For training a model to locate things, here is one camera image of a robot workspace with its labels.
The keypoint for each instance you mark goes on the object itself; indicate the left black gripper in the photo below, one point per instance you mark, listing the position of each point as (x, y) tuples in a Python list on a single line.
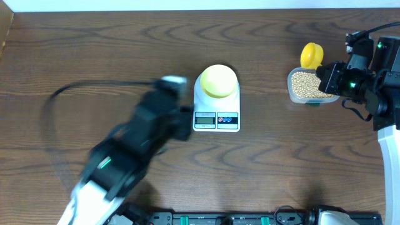
[(184, 120)]

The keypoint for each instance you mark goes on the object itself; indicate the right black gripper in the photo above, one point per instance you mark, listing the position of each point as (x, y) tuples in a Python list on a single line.
[(329, 84)]

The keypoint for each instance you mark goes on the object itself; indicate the yellow measuring scoop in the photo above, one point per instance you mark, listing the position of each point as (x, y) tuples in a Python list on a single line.
[(311, 56)]

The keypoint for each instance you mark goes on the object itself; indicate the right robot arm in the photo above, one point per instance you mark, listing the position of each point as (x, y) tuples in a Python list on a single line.
[(382, 58)]

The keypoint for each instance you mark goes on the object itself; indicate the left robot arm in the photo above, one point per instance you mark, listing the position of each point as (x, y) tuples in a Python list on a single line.
[(117, 164)]

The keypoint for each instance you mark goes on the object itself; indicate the white digital kitchen scale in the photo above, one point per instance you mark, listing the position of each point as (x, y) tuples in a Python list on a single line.
[(216, 114)]

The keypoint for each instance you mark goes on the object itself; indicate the pale yellow bowl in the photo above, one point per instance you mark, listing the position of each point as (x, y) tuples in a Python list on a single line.
[(218, 81)]

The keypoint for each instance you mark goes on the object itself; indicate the clear plastic soybean container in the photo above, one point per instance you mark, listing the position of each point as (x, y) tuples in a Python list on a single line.
[(303, 88)]

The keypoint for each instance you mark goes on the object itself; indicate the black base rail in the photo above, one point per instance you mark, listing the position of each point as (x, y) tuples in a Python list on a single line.
[(129, 214)]

